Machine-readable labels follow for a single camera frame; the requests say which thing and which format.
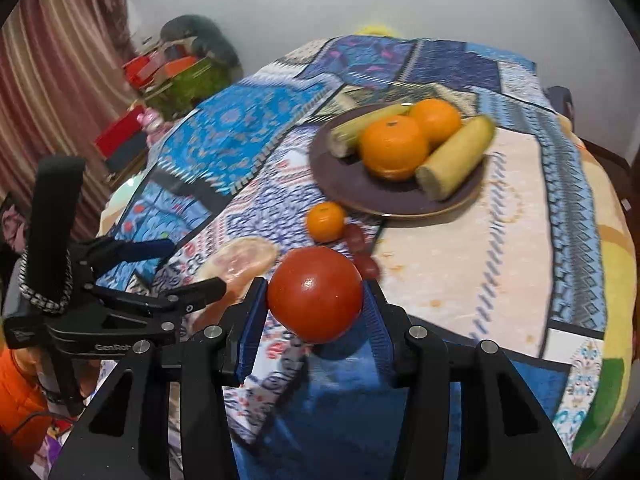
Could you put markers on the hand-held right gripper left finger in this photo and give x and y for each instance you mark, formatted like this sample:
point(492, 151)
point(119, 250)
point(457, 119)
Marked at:
point(248, 332)

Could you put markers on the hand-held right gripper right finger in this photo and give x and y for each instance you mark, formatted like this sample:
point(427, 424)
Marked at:
point(377, 335)

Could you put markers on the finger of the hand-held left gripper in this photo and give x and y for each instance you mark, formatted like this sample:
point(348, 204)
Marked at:
point(197, 294)
point(145, 249)

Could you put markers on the red tomato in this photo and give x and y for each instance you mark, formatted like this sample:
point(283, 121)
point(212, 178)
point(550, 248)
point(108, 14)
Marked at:
point(315, 295)

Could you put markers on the red grape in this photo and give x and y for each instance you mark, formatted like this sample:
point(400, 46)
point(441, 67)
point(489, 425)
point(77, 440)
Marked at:
point(367, 265)
point(354, 236)

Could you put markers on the blue patchwork blanket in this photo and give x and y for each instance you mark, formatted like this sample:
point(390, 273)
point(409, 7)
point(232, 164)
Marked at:
point(450, 270)

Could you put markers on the red box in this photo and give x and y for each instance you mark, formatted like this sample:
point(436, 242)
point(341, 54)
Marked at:
point(120, 132)

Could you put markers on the small orange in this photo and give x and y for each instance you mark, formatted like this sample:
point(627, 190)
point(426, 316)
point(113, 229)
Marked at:
point(325, 221)

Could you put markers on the striped brown curtain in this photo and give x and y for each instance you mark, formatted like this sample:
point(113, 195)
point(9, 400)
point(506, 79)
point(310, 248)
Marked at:
point(55, 85)

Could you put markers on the brown round plate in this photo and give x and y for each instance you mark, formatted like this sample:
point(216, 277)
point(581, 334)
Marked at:
point(350, 185)

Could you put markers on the orange jacket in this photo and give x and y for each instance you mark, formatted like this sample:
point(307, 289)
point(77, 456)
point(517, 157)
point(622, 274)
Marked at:
point(22, 390)

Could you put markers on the green basket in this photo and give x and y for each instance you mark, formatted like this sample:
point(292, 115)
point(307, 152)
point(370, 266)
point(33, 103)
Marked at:
point(192, 82)

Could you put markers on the large orange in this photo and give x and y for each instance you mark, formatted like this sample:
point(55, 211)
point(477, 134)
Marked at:
point(394, 147)
point(437, 117)

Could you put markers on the yellow banana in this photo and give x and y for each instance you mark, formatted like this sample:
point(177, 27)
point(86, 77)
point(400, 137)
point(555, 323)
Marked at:
point(360, 125)
point(457, 157)

